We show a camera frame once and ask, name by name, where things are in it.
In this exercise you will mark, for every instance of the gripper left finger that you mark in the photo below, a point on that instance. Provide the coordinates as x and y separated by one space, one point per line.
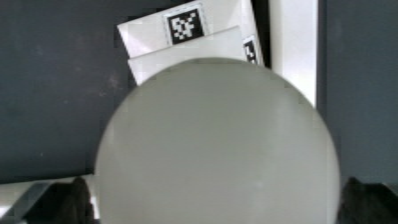
54 203

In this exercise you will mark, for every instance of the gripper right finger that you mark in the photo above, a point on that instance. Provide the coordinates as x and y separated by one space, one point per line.
368 204

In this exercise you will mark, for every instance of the white lamp bulb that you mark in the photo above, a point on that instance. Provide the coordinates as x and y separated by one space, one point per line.
217 155

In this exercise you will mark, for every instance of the white lamp base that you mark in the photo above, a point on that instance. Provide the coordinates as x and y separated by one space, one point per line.
203 29

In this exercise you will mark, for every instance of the white right border rail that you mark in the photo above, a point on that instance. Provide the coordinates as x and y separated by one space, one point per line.
294 40

